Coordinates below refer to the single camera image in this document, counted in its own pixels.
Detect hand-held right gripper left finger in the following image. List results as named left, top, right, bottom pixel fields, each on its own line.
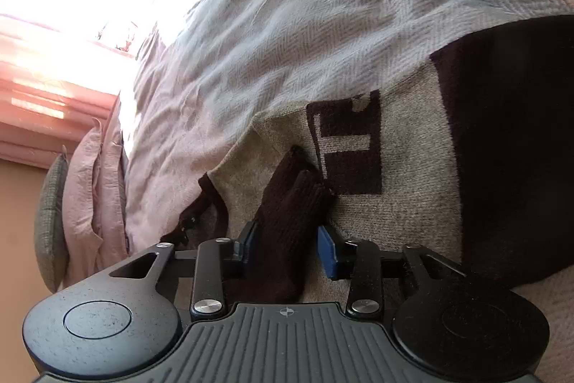
left=108, top=221, right=261, bottom=318

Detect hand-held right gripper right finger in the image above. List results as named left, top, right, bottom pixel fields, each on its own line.
left=317, top=225, right=467, bottom=316

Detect grey brown knit sweater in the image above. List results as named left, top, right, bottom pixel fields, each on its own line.
left=159, top=13, right=574, bottom=307

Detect pink pillows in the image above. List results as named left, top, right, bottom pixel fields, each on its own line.
left=92, top=93, right=134, bottom=257

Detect pink pillow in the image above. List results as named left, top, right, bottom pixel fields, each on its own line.
left=63, top=125, right=103, bottom=278

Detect grey checked pillow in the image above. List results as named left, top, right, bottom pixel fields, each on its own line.
left=33, top=147, right=71, bottom=294

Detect pink curtain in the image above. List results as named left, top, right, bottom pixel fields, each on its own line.
left=0, top=13, right=122, bottom=169

